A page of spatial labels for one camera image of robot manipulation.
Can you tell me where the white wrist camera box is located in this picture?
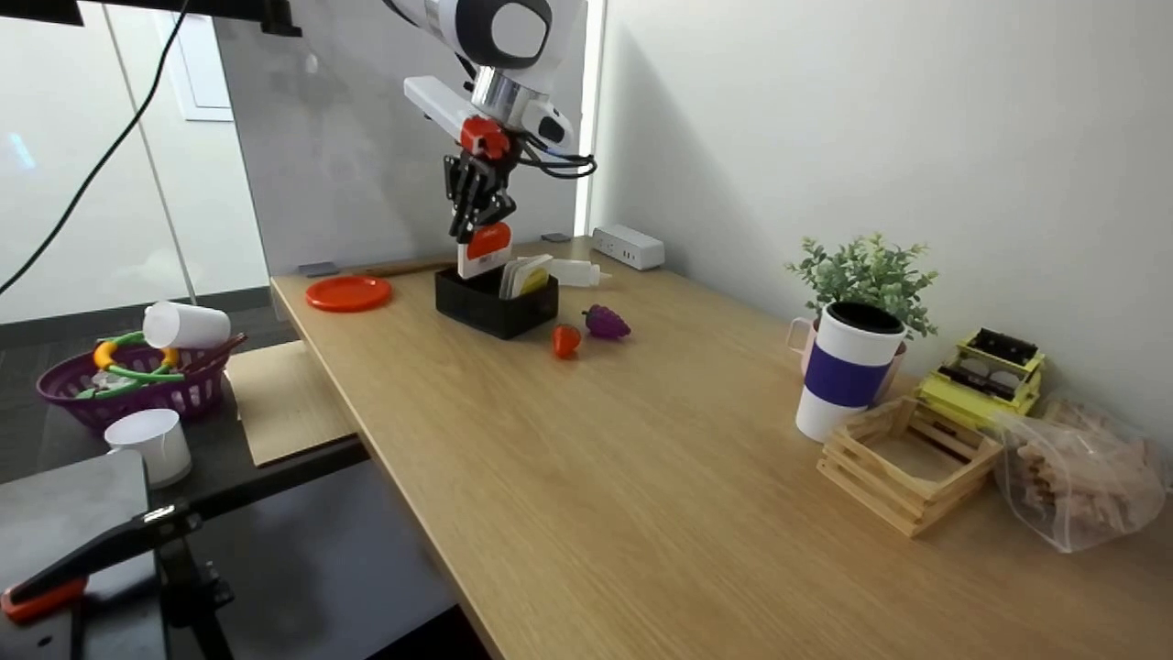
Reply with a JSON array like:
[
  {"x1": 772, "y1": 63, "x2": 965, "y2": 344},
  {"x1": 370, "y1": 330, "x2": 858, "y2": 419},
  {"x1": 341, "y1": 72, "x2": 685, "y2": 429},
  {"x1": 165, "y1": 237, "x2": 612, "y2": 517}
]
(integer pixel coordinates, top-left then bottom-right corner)
[{"x1": 401, "y1": 72, "x2": 575, "y2": 152}]

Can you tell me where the purple toy strawberry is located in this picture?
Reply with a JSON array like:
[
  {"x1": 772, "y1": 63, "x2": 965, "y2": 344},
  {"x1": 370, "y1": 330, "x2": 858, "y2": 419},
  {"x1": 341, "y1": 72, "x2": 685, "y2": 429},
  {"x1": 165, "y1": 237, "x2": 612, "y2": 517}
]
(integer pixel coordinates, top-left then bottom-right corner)
[{"x1": 578, "y1": 300, "x2": 633, "y2": 344}]

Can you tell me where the green ring toy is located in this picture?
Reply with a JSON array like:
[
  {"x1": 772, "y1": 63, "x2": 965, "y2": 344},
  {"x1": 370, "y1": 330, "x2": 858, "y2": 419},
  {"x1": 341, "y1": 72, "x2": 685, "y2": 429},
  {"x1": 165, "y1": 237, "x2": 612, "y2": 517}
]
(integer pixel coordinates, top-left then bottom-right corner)
[{"x1": 74, "y1": 325, "x2": 188, "y2": 398}]

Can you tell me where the black side table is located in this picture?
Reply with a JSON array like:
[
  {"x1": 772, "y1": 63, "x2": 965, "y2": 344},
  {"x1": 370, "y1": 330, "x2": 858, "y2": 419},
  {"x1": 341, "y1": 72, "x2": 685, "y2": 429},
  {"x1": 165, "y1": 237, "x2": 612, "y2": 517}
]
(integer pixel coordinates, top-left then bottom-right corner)
[{"x1": 0, "y1": 284, "x2": 370, "y2": 491}]

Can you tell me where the orange round plate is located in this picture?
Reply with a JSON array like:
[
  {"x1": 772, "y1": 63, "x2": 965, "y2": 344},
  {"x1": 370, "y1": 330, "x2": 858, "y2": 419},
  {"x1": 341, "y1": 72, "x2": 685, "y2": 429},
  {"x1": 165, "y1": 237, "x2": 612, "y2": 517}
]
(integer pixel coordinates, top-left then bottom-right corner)
[{"x1": 302, "y1": 272, "x2": 401, "y2": 314}]

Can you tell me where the short black looped cable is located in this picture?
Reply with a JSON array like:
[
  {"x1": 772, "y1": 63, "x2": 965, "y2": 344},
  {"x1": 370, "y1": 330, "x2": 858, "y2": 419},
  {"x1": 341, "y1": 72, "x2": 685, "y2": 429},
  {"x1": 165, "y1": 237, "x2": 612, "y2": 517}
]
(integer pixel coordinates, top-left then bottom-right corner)
[{"x1": 518, "y1": 125, "x2": 602, "y2": 182}]

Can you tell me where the green plant in pink pot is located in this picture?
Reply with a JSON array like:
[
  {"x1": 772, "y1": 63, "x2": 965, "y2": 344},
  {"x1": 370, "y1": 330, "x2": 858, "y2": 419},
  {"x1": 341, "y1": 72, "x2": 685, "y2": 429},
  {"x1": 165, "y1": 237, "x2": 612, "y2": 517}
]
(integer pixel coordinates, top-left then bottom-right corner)
[{"x1": 786, "y1": 231, "x2": 941, "y2": 376}]

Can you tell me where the brown cardboard sheet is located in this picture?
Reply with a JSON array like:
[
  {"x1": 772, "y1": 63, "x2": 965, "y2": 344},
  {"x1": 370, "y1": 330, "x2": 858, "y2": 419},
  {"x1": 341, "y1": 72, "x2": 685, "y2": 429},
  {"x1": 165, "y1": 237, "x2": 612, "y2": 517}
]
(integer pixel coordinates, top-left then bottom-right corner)
[{"x1": 219, "y1": 338, "x2": 366, "y2": 468}]

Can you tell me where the black clamp bar with stand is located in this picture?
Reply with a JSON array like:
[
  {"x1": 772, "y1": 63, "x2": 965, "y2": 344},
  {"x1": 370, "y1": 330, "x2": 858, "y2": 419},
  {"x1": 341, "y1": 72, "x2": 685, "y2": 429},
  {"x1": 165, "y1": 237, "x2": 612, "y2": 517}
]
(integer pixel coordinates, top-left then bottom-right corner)
[{"x1": 0, "y1": 432, "x2": 373, "y2": 660}]

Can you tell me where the white cup with purple band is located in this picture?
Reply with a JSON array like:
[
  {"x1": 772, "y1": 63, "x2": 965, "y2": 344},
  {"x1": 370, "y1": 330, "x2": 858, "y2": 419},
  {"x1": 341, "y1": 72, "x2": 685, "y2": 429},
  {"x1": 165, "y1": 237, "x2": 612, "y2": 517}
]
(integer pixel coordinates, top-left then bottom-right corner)
[{"x1": 793, "y1": 300, "x2": 913, "y2": 447}]

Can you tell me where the white cup without handle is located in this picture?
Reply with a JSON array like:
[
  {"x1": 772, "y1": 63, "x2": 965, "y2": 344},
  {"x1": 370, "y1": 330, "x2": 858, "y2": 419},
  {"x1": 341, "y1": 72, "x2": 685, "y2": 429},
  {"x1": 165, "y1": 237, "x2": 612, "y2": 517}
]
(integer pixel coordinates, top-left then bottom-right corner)
[{"x1": 139, "y1": 300, "x2": 236, "y2": 350}]

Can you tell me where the white rectangular box with ports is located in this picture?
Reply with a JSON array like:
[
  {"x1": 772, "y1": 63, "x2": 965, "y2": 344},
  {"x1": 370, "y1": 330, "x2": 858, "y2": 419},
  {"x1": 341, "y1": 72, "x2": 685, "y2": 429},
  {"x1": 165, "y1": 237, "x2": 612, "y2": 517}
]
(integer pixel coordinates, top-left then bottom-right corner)
[{"x1": 590, "y1": 220, "x2": 672, "y2": 273}]

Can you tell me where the black overhead mount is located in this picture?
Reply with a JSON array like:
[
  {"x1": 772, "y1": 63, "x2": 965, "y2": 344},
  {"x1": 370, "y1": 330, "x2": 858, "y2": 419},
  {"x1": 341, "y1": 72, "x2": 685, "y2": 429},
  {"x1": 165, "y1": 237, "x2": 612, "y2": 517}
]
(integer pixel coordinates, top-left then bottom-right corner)
[{"x1": 0, "y1": 0, "x2": 304, "y2": 40}]

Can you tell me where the thin black hanging cable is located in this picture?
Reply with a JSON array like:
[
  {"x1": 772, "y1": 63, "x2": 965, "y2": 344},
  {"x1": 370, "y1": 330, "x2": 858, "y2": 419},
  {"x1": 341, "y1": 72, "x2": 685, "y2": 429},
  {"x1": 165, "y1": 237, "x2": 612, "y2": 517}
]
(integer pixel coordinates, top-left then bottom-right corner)
[{"x1": 0, "y1": 0, "x2": 195, "y2": 300}]

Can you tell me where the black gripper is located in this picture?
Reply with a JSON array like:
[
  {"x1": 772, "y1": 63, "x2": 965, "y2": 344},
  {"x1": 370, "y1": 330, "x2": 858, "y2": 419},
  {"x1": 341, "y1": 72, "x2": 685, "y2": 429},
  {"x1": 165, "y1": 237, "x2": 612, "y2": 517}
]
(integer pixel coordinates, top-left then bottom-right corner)
[{"x1": 440, "y1": 149, "x2": 522, "y2": 244}]

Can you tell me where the clear container of wooden blocks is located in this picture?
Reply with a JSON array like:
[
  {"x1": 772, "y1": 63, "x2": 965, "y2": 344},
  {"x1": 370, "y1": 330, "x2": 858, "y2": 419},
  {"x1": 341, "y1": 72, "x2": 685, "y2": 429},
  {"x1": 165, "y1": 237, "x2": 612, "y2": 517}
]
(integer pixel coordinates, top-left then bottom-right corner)
[{"x1": 991, "y1": 393, "x2": 1173, "y2": 559}]

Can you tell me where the red camera mount bracket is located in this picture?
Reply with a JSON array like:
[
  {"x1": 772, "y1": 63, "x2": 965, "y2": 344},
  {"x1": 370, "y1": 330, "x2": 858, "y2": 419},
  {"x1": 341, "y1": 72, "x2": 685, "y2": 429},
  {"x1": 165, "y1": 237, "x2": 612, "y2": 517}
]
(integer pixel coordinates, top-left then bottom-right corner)
[{"x1": 459, "y1": 114, "x2": 513, "y2": 166}]

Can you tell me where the grey flat panel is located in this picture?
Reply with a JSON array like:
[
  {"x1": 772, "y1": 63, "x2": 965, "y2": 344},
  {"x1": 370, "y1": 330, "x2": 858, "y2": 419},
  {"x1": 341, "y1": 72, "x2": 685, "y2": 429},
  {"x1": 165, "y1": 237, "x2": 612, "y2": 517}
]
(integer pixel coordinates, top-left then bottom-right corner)
[{"x1": 0, "y1": 447, "x2": 159, "y2": 598}]

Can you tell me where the white mug with handle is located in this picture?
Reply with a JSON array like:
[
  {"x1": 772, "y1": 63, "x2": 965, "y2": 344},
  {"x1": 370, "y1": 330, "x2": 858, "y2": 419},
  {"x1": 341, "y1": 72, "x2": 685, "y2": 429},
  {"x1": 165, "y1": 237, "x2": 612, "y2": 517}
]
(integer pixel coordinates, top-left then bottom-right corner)
[{"x1": 104, "y1": 404, "x2": 197, "y2": 491}]

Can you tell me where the small book with yellow picture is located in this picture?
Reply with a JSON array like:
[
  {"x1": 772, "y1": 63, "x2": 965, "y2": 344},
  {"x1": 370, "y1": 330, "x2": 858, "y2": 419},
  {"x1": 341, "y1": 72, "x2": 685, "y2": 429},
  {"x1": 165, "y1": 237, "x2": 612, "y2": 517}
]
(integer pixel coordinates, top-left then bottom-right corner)
[{"x1": 494, "y1": 250, "x2": 561, "y2": 303}]

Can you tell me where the orange toy strawberry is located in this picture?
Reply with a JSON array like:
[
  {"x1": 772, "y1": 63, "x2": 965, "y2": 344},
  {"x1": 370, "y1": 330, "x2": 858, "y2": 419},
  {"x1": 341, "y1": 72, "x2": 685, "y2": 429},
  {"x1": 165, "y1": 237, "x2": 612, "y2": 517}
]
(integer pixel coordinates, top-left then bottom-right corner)
[{"x1": 546, "y1": 323, "x2": 585, "y2": 363}]

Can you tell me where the purple plastic basket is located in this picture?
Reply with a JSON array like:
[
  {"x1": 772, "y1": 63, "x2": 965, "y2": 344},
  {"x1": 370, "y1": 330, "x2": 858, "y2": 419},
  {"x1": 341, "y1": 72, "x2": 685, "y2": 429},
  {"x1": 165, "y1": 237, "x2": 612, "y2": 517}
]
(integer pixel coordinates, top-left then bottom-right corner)
[{"x1": 34, "y1": 334, "x2": 244, "y2": 432}]

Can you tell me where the wooden slatted tray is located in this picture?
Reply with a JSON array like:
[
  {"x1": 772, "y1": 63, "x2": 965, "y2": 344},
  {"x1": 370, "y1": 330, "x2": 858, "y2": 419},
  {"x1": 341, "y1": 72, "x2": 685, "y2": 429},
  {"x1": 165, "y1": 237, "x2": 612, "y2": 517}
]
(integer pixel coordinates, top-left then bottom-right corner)
[{"x1": 814, "y1": 393, "x2": 1009, "y2": 543}]

